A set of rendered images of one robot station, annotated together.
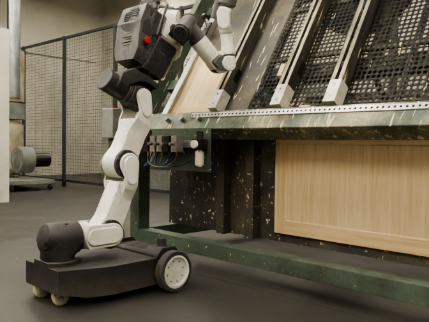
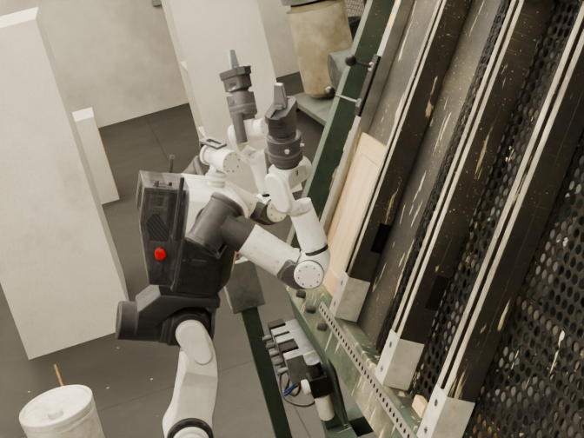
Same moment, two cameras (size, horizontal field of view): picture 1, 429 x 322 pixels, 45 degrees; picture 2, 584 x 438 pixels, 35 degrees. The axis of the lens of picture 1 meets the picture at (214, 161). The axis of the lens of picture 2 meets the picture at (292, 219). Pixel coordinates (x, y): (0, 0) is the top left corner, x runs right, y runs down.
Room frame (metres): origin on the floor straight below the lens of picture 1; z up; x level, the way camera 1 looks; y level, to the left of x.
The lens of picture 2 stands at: (0.86, -1.43, 2.08)
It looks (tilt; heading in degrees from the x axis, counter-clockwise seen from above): 19 degrees down; 37
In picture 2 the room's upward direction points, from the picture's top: 14 degrees counter-clockwise
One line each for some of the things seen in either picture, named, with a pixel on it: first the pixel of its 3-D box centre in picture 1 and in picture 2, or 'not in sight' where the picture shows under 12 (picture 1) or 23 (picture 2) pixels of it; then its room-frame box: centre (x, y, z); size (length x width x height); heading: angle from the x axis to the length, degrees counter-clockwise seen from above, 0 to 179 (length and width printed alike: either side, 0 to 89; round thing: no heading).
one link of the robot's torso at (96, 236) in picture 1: (94, 233); not in sight; (2.48, 0.58, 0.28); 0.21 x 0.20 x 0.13; 136
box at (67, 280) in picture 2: not in sight; (33, 177); (4.18, 2.84, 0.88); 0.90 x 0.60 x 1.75; 47
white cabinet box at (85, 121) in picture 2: not in sight; (71, 162); (5.94, 4.56, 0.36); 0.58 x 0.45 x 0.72; 137
